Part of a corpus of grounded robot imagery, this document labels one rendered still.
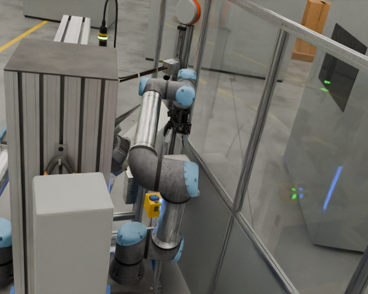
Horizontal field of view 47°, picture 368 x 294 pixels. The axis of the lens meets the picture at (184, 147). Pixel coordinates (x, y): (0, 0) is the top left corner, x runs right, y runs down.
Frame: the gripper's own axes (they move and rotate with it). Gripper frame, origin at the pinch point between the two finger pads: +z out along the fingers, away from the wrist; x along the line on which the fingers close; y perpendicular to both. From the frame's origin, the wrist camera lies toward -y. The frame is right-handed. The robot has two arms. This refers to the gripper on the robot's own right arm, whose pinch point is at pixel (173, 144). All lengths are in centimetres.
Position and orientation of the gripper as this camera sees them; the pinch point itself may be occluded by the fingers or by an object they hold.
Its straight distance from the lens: 189.8
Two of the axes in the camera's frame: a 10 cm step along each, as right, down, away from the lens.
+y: 3.4, 5.0, -8.0
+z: -1.5, 8.7, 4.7
